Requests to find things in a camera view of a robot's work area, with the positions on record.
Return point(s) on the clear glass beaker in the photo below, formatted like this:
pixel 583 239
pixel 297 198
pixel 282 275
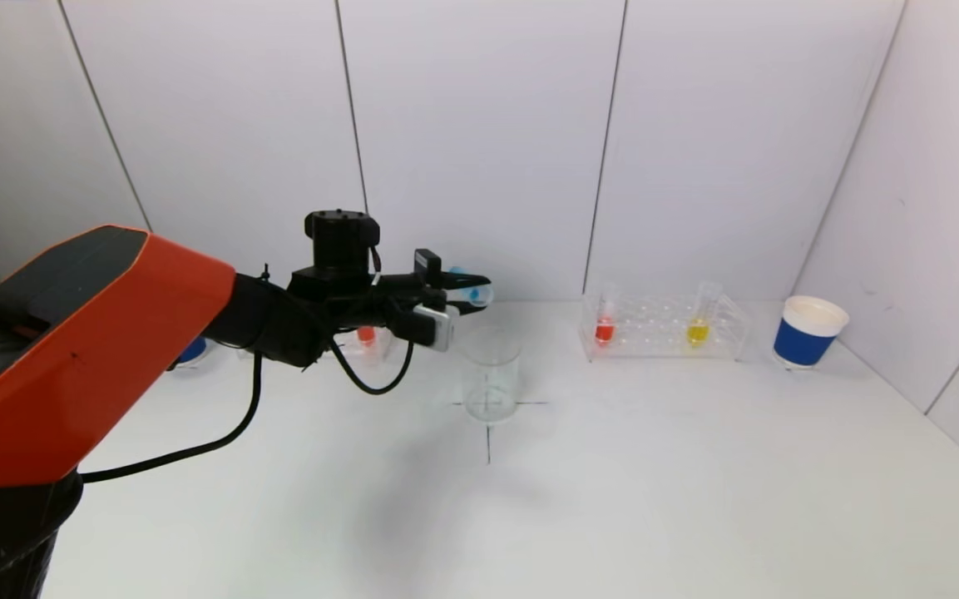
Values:
pixel 490 383

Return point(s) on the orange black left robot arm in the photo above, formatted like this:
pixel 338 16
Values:
pixel 113 333

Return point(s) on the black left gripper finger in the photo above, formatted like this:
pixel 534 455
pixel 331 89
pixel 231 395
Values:
pixel 465 280
pixel 462 308

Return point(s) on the test tube with blue pigment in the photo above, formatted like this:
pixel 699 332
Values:
pixel 472 293

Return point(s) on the test tube with yellow pigment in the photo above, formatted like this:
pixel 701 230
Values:
pixel 697 334

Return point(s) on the test tube with red pigment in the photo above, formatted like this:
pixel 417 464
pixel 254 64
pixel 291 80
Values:
pixel 367 335
pixel 604 333

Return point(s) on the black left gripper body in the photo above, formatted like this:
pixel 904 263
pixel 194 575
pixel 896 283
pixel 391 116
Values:
pixel 427 270

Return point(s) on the clear acrylic test tube rack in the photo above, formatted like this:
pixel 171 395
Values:
pixel 654 333
pixel 379 349

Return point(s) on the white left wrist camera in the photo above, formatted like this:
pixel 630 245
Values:
pixel 437 329

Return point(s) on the blue white paper cup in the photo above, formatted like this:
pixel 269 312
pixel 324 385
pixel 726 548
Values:
pixel 803 343
pixel 194 351

